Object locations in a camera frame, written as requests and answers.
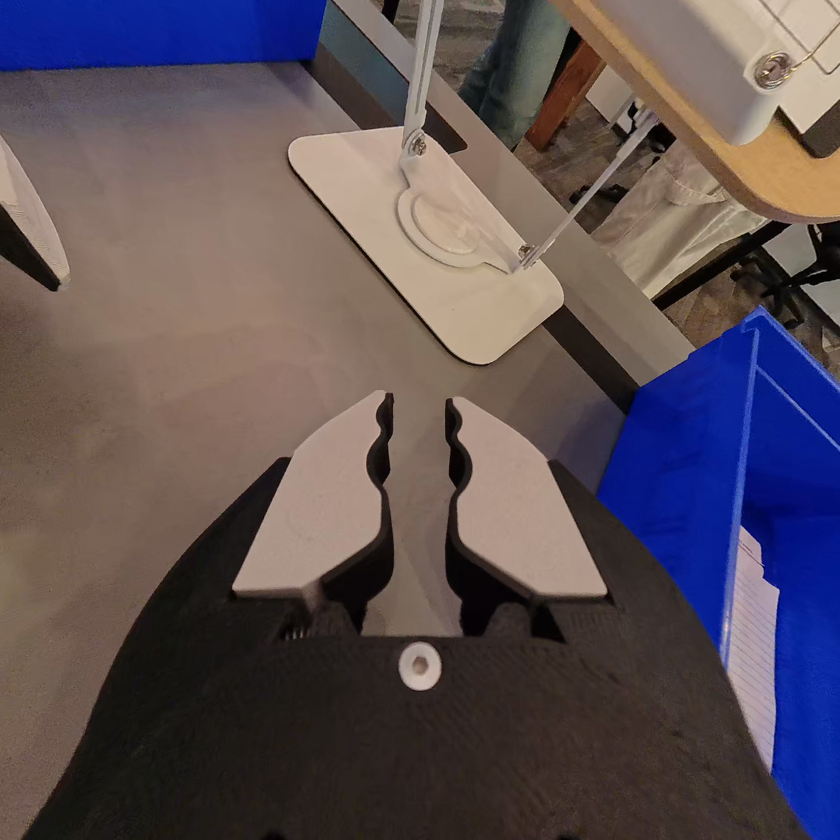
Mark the grey desk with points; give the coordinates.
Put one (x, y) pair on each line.
(164, 394)

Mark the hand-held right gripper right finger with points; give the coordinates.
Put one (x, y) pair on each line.
(525, 525)

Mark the blue plastic bin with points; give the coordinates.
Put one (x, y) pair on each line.
(164, 33)
(669, 459)

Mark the white fabric bag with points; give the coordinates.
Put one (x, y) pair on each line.
(676, 216)

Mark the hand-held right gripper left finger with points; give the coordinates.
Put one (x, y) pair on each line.
(315, 518)

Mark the brown wooden table leg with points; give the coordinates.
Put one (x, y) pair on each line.
(564, 98)

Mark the black office chair base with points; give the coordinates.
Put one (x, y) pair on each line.
(787, 275)

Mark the wooden board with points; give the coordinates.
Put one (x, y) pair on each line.
(781, 190)

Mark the white stand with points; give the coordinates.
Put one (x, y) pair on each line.
(472, 308)

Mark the white box with lock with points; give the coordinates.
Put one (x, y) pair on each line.
(689, 52)

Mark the white lined notepad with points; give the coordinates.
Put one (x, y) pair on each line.
(754, 623)

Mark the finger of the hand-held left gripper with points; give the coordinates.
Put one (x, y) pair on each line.
(29, 216)

